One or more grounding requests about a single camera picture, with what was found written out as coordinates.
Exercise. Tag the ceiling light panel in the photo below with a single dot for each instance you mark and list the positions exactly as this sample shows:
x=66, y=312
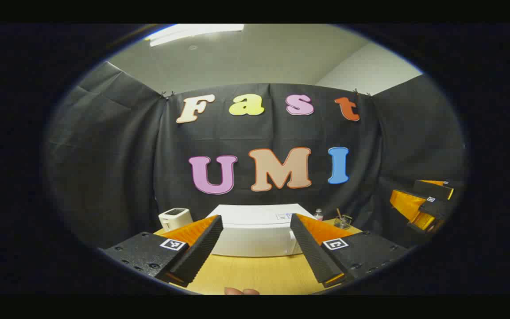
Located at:
x=193, y=32

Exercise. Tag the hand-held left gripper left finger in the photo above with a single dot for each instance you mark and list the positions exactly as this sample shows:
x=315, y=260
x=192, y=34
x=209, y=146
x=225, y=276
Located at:
x=202, y=252

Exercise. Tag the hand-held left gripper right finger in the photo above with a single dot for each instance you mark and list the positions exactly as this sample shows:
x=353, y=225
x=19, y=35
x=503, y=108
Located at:
x=310, y=252

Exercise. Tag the white toaster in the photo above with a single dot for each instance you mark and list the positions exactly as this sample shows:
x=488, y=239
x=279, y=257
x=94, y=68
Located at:
x=175, y=219

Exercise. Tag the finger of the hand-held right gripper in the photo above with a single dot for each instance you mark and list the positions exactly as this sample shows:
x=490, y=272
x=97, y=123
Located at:
x=432, y=207
x=432, y=188

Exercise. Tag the small clear bottle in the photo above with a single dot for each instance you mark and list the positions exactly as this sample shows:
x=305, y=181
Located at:
x=318, y=215

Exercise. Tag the black backdrop cloth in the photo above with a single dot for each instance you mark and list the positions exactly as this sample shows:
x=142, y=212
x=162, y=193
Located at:
x=104, y=155

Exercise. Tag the white microwave oven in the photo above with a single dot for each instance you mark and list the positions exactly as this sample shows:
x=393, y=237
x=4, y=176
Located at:
x=255, y=230

